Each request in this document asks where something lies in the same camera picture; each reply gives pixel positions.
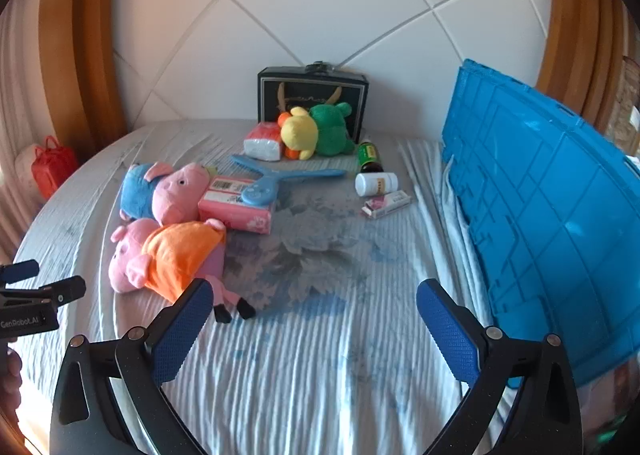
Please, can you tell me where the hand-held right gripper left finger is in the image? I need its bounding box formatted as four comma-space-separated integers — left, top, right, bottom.
50, 277, 216, 455

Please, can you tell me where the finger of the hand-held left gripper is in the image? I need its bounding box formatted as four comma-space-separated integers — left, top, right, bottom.
0, 260, 40, 284
0, 276, 87, 307

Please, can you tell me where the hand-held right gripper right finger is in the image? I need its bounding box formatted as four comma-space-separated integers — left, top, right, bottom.
416, 277, 583, 455

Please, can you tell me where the pig plush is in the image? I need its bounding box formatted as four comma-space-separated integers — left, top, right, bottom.
120, 161, 211, 226
109, 217, 257, 325

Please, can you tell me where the pink tissue pack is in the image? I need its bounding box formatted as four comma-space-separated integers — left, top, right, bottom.
197, 176, 275, 236

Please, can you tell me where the blue plastic crate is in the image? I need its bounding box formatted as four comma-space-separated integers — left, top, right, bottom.
440, 59, 640, 388

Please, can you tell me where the blue plastic hanger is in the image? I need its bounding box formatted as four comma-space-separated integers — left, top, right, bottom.
231, 154, 347, 208

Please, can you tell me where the white pill bottle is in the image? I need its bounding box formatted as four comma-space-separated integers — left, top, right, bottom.
355, 171, 400, 197

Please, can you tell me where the red and white tissue pack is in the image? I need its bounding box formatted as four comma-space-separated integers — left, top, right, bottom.
243, 122, 285, 160

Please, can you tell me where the person's left hand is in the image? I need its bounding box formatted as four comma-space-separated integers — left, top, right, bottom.
0, 347, 23, 411

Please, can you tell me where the red bag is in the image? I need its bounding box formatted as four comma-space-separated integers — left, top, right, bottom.
31, 136, 80, 200

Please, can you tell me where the white bag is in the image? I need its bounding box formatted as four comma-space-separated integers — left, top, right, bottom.
14, 142, 46, 196

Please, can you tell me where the grey patterned bedsheet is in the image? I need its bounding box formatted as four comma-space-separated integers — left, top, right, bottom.
10, 120, 516, 455

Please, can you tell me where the small pink box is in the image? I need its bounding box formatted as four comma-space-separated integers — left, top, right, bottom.
361, 190, 413, 220

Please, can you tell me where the green glass bottle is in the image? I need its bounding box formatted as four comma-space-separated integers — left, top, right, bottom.
356, 141, 385, 174

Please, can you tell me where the green plush toy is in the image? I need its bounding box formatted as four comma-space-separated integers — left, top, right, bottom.
308, 102, 355, 157

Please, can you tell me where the yellow plush toy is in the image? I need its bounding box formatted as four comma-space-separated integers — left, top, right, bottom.
277, 106, 319, 160

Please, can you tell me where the black gift case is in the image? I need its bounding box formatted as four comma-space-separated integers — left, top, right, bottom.
257, 62, 370, 143

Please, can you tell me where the white padded headboard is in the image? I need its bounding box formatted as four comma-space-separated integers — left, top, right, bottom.
112, 0, 556, 140

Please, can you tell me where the wooden headboard frame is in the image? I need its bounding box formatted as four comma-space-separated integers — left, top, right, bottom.
535, 0, 631, 136
37, 0, 128, 146

